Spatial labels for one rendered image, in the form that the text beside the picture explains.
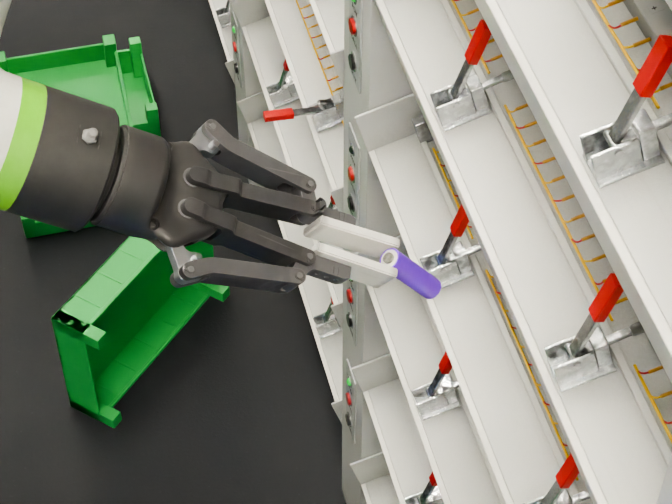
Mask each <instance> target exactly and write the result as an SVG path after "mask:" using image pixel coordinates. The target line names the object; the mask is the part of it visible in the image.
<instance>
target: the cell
mask: <svg viewBox="0 0 672 504"><path fill-rule="evenodd" d="M380 263H382V264H385V265H388V266H391V267H394V268H397V270H398V274H397V277H396V278H397V279H398V280H400V281H401V282H403V283H404V284H406V285H407V286H408V287H410V288H411V289H413V290H414V291H416V292H417V293H419V294H420V295H421V296H423V297H424V298H426V299H433V298H435V297H436V296H437V295H438V294H439V292H440V290H441V282H440V281H439V280H438V279H437V278H436V277H434V276H433V275H432V274H430V273H429V272H427V271H426V270H425V269H423V268H422V267H420V266H419V265H418V264H416V263H415V262H413V261H412V260H411V259H409V258H408V257H406V256H405V255H404V254H402V253H401V252H400V251H398V250H397V249H395V248H390V249H387V250H385V251H384V252H383V254H382V255H381V257H380Z"/></svg>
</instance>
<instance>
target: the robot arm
mask: <svg viewBox="0 0 672 504"><path fill-rule="evenodd" d="M206 158H211V159H212V160H214V161H215V162H217V163H218V164H220V165H222V166H224V167H226V168H228V169H230V170H232V171H234V172H236V173H238V174H240V175H242V176H244V177H246V178H248V179H250V180H252V181H254V182H255V183H257V184H259V185H261V186H263V187H260V186H256V185H252V184H248V183H244V182H242V181H241V179H240V178H237V177H233V176H229V175H225V174H221V173H218V172H217V171H216V170H215V168H214V167H213V166H212V165H211V164H210V163H209V162H208V160H207V159H206ZM264 187H265V188H264ZM316 188H317V184H316V181H315V180H314V179H313V178H312V177H310V176H308V175H306V174H304V173H302V172H300V171H298V170H296V169H294V168H292V167H290V166H288V165H286V164H284V163H282V162H280V161H278V160H277V159H275V158H273V157H271V156H269V155H267V154H265V153H263V152H261V151H259V150H257V149H255V148H253V147H251V146H249V145H247V144H245V143H243V142H242V141H240V140H238V139H236V138H234V137H233V136H232V135H230V134H229V133H228V132H227V131H226V130H225V129H224V128H223V127H222V126H221V125H220V124H219V123H218V122H217V121H216V120H213V119H209V120H207V121H206V122H205V123H204V124H203V125H202V126H201V127H200V128H199V129H198V130H197V131H196V132H195V133H194V134H193V137H192V139H191V140H190V141H189V142H187V141H179V142H168V141H166V140H165V139H164V138H163V137H160V136H158V135H155V134H152V133H149V132H146V131H143V130H140V129H137V128H134V127H131V126H128V125H121V126H120V121H119V116H118V114H117V112H116V110H115V109H114V108H112V107H109V106H106V105H103V104H100V103H97V102H94V101H91V100H88V99H85V98H82V97H79V96H76V95H73V94H70V93H67V92H64V91H61V90H58V89H55V88H52V87H49V86H46V85H43V84H41V83H38V82H35V81H32V80H29V79H26V78H23V77H20V76H17V75H14V74H11V73H9V72H6V71H4V70H3V69H2V68H1V67H0V210H3V211H6V212H9V213H13V214H16V215H19V216H23V217H26V218H30V219H33V220H36V221H40V222H43V223H46V224H50V225H53V226H56V227H60V228H63V229H66V230H70V231H73V232H77V231H79V230H81V229H82V228H84V227H85V226H86V225H87V224H88V223H89V221H90V222H91V224H92V225H95V226H98V227H102V228H105V229H108V230H111V231H115V232H118V233H121V234H125V235H128V236H131V237H137V238H142V239H146V240H148V241H150V242H151V243H152V244H154V245H155V246H156V247H157V248H158V249H159V250H161V251H164V252H167V254H168V257H169V260H170V263H171V265H172V268H173V271H174V272H173V273H172V274H171V276H170V282H171V284H172V285H173V286H174V287H176V288H181V287H185V286H189V285H193V284H197V283H206V284H214V285H222V286H230V287H238V288H246V289H254V290H262V291H270V292H278V293H288V292H290V291H291V290H293V289H294V288H296V287H297V286H299V285H300V284H302V283H303V282H305V280H306V275H308V276H311V277H314V278H318V279H321V280H324V281H327V282H330V283H333V284H342V283H343V282H345V281H347V280H348V279H351V280H354V281H357V282H360V283H363V284H366V285H369V286H372V287H375V288H379V287H381V286H382V285H384V284H386V283H387V282H389V281H391V280H392V279H394V278H396V277H397V274H398V270H397V268H394V267H391V266H388V265H385V264H382V263H379V262H376V261H373V260H370V259H367V258H364V257H361V256H358V255H355V254H352V253H349V252H347V251H344V250H341V249H338V248H335V247H332V246H329V245H326V244H323V243H320V242H319V243H317V244H316V245H314V246H313V247H311V248H310V249H308V248H306V247H303V246H301V245H298V244H296V243H293V242H291V241H288V240H286V239H283V238H281V237H278V236H276V235H273V234H271V233H268V232H266V231H263V230H261V229H258V228H256V227H253V226H251V225H248V224H245V223H243V222H240V221H238V220H237V217H235V216H234V215H232V214H229V213H227V212H224V211H223V209H224V208H230V209H234V210H238V211H242V212H246V213H251V214H255V215H259V216H263V217H267V218H271V219H275V220H280V221H284V222H288V223H292V224H296V225H300V226H303V225H306V224H307V225H308V226H307V227H305V228H304V232H303V235H304V236H305V237H308V238H311V239H315V240H318V241H321V242H325V243H328V244H332V245H335V246H338V247H342V248H345V249H348V250H352V251H355V252H359V253H362V254H365V255H369V256H372V257H375V258H379V259H380V257H381V255H382V254H383V252H384V251H385V250H387V249H390V248H395V249H398V248H399V247H400V240H399V239H398V238H395V237H392V236H388V235H385V234H382V233H378V232H375V231H372V230H369V229H365V228H362V227H359V226H356V218H355V217H353V216H352V215H351V214H347V213H344V212H341V211H338V210H334V209H331V208H328V207H327V203H326V201H325V200H324V199H323V198H321V197H319V198H318V199H317V198H316V195H315V190H316ZM200 241H202V242H205V243H207V244H210V245H213V246H224V247H226V248H229V249H231V250H234V251H236V252H239V253H242V254H244V255H247V256H249V257H252V258H254V259H257V260H260V261H262V262H265V263H267V264H263V263H256V262H248V261H241V260H233V259H226V258H218V257H207V258H202V254H200V253H197V252H190V251H188V250H186V248H185V247H187V246H189V245H192V244H195V243H197V242H200Z"/></svg>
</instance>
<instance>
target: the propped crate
mask: <svg viewBox="0 0 672 504"><path fill-rule="evenodd" d="M102 38H103V43H100V44H93V45H87V46H81V47H74V48H68V49H62V50H55V51H49V52H43V53H36V54H30V55H24V56H17V57H11V58H6V55H5V52H4V51H2V52H0V67H1V68H2V69H3V70H4V71H6V72H9V73H11V74H14V75H17V76H20V77H23V78H26V79H29V80H32V81H35V82H38V83H41V84H43V85H46V86H49V87H52V88H55V89H58V90H61V91H64V92H67V93H70V94H73V95H76V96H79V97H82V98H85V99H88V100H91V101H94V102H97V103H100V104H103V105H106V106H109V107H112V108H114V109H115V110H116V112H117V114H118V116H119V121H120V126H121V125H128V126H131V127H133V124H132V119H131V114H130V109H129V104H128V100H127V95H126V90H125V85H124V80H123V75H122V70H121V65H120V61H119V56H118V52H117V47H116V40H115V35H114V34H110V35H103V36H102ZM20 217H21V221H22V225H23V229H24V232H25V236H26V238H32V237H37V236H43V235H48V234H54V233H59V232H65V231H70V230H66V229H63V228H60V227H56V226H53V225H50V224H46V223H43V222H40V221H36V220H33V219H30V218H26V217H23V216H20Z"/></svg>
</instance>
